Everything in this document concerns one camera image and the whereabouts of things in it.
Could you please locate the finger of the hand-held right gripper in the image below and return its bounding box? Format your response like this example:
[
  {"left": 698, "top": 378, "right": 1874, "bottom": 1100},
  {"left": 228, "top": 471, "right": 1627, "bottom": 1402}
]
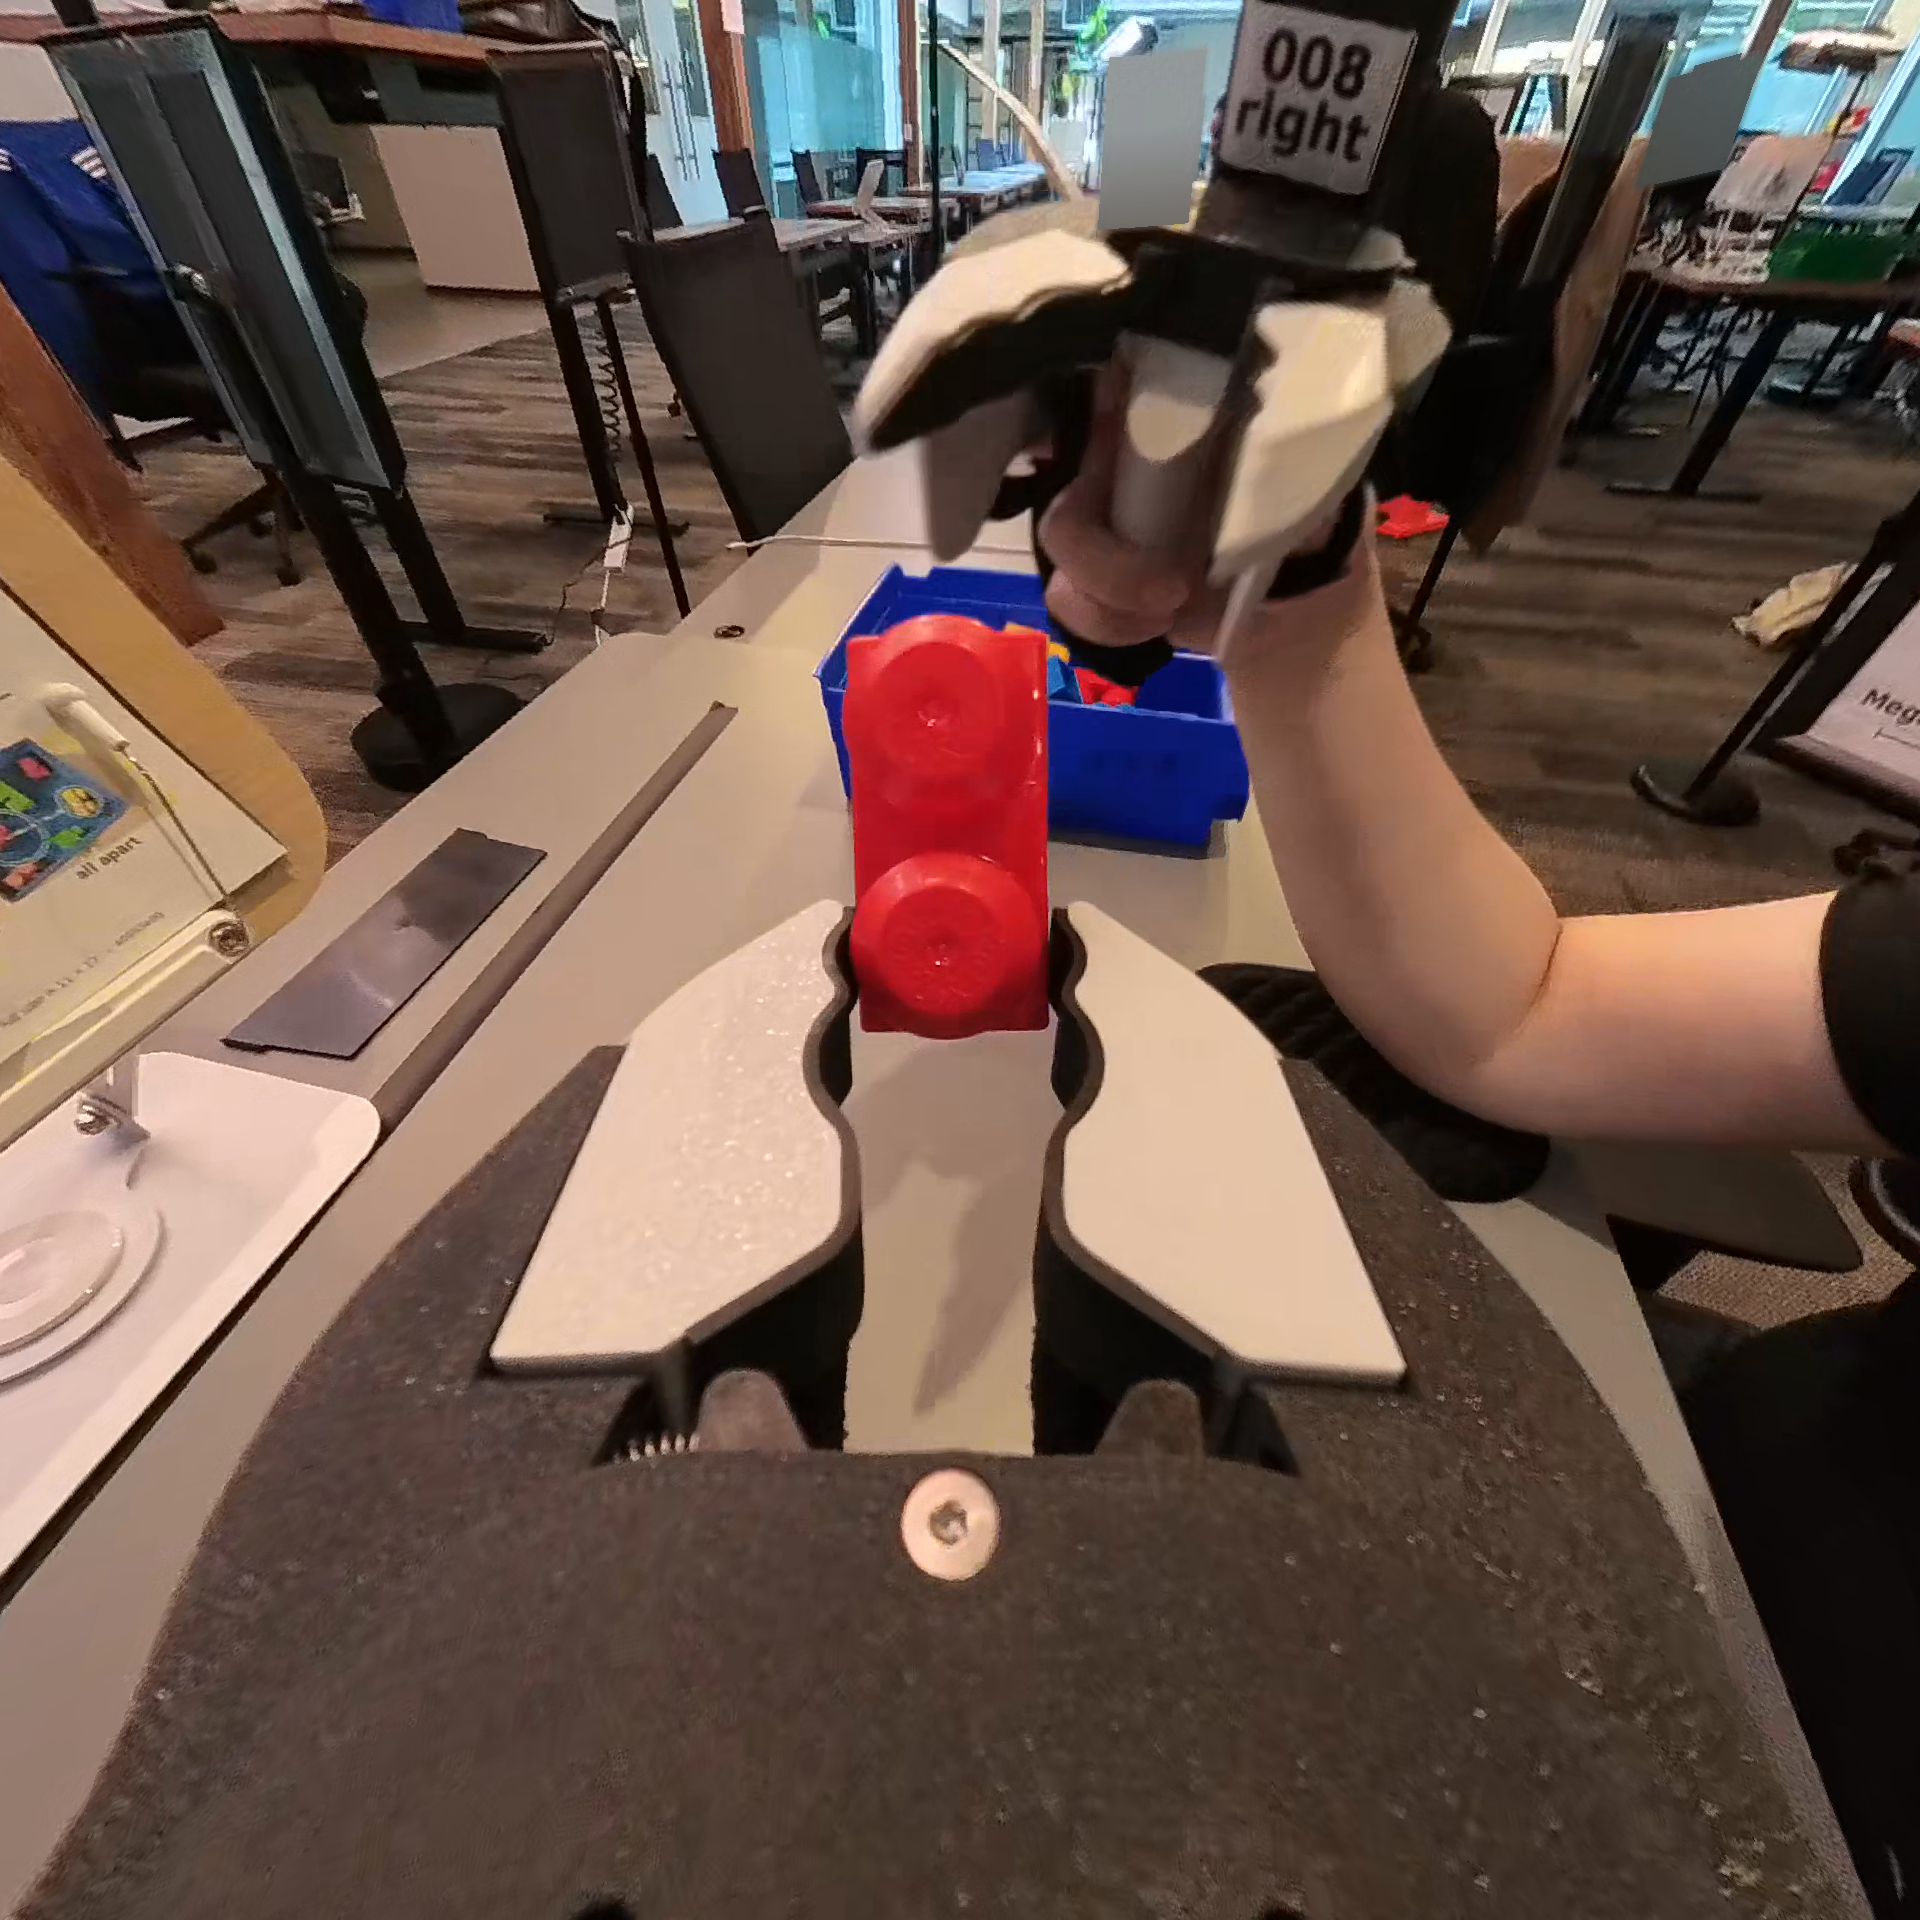
[
  {"left": 1207, "top": 278, "right": 1455, "bottom": 655},
  {"left": 850, "top": 231, "right": 1135, "bottom": 564}
]

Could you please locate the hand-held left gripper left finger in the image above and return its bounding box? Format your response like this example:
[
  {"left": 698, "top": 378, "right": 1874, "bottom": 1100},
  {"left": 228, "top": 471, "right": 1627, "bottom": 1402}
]
[{"left": 491, "top": 900, "right": 870, "bottom": 1443}]

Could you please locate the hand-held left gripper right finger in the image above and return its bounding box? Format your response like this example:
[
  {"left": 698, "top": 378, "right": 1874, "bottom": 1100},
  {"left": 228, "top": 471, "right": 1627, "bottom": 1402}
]
[{"left": 1039, "top": 900, "right": 1408, "bottom": 1450}]

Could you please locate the blue plastic bin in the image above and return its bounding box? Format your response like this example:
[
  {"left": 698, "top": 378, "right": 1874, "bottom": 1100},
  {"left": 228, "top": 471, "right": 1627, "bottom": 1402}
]
[{"left": 817, "top": 564, "right": 1251, "bottom": 854}]

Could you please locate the red two-stud toy block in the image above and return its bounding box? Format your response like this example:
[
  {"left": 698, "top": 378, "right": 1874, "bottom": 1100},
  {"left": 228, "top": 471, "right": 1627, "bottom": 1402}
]
[{"left": 839, "top": 614, "right": 1056, "bottom": 1041}]

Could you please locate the person's right forearm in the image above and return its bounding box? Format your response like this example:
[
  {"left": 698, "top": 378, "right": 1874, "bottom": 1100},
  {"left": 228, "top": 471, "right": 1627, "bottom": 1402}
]
[{"left": 1224, "top": 644, "right": 1848, "bottom": 1156}]

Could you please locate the adjacent grey desk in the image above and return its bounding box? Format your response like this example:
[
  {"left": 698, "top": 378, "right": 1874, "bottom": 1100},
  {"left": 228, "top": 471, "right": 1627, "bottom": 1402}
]
[{"left": 660, "top": 451, "right": 1051, "bottom": 664}]

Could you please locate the dark metal desk plate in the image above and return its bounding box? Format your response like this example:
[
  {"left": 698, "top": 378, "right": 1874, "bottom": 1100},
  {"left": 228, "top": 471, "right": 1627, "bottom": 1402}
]
[{"left": 225, "top": 830, "right": 548, "bottom": 1058}]

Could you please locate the tall brown-top desk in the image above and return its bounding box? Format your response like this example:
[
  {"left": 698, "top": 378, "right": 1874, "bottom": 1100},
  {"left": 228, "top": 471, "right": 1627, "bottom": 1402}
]
[{"left": 0, "top": 0, "right": 694, "bottom": 617}]

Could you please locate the person's right hand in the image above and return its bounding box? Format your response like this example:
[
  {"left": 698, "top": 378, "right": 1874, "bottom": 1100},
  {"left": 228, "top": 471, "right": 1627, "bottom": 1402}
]
[{"left": 1036, "top": 451, "right": 1404, "bottom": 722}]

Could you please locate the black round mat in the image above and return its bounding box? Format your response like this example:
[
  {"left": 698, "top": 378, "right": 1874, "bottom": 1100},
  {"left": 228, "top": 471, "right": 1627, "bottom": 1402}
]
[{"left": 1200, "top": 963, "right": 1554, "bottom": 1206}]

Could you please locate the brown coat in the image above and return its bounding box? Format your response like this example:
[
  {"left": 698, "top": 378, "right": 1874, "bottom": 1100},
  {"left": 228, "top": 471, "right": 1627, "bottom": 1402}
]
[{"left": 1463, "top": 135, "right": 1654, "bottom": 550}]

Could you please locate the black office chair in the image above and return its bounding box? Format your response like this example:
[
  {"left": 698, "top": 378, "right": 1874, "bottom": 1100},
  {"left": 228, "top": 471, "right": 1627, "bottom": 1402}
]
[
  {"left": 89, "top": 271, "right": 303, "bottom": 587},
  {"left": 623, "top": 210, "right": 857, "bottom": 550}
]

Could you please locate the black hanging box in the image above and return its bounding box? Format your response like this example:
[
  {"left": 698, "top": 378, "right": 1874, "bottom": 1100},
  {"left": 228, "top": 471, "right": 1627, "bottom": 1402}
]
[{"left": 487, "top": 46, "right": 654, "bottom": 303}]

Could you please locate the white crumpled cloth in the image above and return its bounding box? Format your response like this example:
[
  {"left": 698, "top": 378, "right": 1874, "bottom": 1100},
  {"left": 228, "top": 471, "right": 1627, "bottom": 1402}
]
[{"left": 1738, "top": 563, "right": 1864, "bottom": 650}]

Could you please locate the white stand base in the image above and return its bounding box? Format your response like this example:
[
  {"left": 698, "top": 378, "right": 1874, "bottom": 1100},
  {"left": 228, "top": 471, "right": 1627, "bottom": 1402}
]
[{"left": 0, "top": 1050, "right": 385, "bottom": 1578}]

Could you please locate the framed marker sign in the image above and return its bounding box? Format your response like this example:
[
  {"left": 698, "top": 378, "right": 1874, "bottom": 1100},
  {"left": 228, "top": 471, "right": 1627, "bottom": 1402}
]
[{"left": 1634, "top": 504, "right": 1920, "bottom": 827}]

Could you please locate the printed instruction sheet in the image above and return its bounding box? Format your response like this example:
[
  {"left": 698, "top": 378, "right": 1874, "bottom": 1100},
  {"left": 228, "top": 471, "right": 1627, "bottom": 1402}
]
[{"left": 0, "top": 593, "right": 290, "bottom": 1105}]

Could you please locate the dark display on stand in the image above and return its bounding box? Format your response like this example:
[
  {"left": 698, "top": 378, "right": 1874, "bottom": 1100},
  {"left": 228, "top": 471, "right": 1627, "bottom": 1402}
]
[{"left": 47, "top": 16, "right": 548, "bottom": 655}]

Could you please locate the blue cloth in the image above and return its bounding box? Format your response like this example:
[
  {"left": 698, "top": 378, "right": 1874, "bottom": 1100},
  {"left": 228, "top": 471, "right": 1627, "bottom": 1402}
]
[{"left": 0, "top": 119, "right": 183, "bottom": 424}]

